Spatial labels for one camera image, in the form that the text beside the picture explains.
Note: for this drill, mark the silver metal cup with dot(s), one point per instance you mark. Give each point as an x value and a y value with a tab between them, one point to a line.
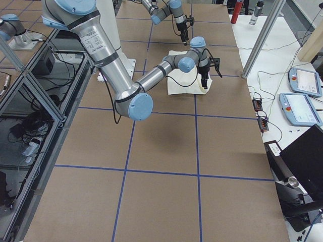
292	182

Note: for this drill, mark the red water bottle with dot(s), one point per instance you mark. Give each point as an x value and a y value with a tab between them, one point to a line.
236	12

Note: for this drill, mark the brown paper table cover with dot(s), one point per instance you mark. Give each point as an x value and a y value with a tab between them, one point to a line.
195	170

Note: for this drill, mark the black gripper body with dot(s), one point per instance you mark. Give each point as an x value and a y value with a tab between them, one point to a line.
180	27
204	70

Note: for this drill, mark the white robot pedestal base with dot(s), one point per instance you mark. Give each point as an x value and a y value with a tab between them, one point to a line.
123	58

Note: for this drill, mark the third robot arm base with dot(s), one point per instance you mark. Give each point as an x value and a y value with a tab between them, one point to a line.
12	28

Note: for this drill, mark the teach pendant near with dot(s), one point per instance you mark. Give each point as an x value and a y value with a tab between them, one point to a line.
299	110

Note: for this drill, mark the aluminium frame post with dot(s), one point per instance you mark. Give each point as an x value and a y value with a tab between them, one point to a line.
264	33

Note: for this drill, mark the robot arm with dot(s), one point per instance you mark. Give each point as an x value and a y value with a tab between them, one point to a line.
173	9
94	22

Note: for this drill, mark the teach pendant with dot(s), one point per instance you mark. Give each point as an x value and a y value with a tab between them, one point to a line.
299	110
305	81

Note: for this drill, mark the cream long-sleeve cat shirt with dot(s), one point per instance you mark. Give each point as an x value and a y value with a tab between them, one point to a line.
179	82

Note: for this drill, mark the aluminium frame side rack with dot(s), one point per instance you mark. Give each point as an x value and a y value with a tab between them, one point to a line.
41	90

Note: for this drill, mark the grey usb hub orange ports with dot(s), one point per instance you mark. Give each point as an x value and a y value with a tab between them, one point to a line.
257	104

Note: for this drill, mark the clear water bottle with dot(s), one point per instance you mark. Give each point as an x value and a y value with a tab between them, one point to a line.
257	12

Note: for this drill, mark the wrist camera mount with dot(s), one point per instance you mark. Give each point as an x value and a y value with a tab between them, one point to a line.
189	20
215	62

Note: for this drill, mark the teach pendant far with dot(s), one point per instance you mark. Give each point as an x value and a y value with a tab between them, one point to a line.
305	81

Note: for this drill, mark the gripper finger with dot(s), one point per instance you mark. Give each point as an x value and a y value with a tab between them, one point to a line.
186	38
204	83
183	37

